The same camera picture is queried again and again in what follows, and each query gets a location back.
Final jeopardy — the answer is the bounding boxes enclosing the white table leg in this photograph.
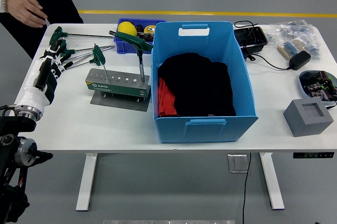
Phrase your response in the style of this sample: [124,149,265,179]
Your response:
[259,152,285,211]
[75,152,98,212]

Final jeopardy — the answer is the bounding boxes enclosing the pale blue dish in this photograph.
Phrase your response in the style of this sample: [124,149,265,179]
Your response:
[299,70,337,104]

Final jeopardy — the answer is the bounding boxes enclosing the black adapter cable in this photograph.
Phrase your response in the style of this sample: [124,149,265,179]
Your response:
[233,20,293,72]

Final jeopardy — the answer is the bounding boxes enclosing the black cloth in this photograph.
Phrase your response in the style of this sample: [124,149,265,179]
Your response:
[157,52,237,117]

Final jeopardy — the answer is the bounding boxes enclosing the person's right hand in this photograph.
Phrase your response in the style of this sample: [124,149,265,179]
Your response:
[7,0,49,28]

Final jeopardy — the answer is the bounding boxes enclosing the black table control panel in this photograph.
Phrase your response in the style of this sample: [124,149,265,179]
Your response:
[293,151,335,159]

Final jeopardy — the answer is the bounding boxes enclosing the grey block with square recess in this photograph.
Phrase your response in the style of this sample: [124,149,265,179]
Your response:
[283,97,334,138]

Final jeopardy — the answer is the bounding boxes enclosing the black plastic tray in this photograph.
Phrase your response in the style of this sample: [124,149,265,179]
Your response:
[233,26,269,54]

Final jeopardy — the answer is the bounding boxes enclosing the resistor tape strip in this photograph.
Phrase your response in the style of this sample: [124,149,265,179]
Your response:
[277,38,308,60]

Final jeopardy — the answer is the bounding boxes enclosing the long green T-handle hex key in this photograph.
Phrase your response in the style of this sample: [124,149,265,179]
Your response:
[49,26,114,46]

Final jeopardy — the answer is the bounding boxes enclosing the yellow tape measure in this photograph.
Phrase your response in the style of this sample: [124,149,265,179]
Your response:
[143,25,156,37]

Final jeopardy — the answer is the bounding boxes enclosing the black power adapter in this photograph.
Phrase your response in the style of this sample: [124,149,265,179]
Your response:
[289,50,312,71]

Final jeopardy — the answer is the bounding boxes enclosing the blue folding storage box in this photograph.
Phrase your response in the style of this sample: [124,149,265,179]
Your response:
[151,21,260,145]

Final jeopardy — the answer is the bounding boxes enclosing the small blue plastic bin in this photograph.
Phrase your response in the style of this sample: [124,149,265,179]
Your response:
[113,18,167,55]

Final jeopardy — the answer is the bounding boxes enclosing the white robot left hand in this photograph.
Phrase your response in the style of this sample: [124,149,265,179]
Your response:
[18,39,67,113]

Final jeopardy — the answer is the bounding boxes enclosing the pile of electronic parts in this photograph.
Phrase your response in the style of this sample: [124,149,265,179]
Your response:
[301,70,337,101]

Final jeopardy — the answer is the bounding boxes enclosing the yellow lemon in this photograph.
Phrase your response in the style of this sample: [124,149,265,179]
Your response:
[117,21,138,38]

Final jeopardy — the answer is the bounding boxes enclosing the small green T-handle hex key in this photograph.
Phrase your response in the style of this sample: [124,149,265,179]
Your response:
[89,44,108,80]

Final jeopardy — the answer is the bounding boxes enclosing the green metal tool holder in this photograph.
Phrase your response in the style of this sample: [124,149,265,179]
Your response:
[85,68,151,101]

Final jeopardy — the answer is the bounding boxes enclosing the metal floor socket plate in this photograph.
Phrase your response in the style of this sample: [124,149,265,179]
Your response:
[227,154,250,174]

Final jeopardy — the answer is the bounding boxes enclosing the thin black hanging cable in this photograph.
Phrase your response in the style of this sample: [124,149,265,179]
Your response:
[241,152,252,224]

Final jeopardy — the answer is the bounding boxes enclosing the clear bags of blue parts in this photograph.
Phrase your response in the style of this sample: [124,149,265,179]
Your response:
[263,19,322,63]

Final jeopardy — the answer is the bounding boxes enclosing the person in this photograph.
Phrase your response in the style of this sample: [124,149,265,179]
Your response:
[0,0,84,60]

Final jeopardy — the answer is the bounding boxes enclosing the large green T-handle hex key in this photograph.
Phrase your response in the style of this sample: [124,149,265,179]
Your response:
[108,30,154,83]

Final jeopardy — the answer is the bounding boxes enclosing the red cloth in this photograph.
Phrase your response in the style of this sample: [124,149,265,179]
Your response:
[157,77,179,117]

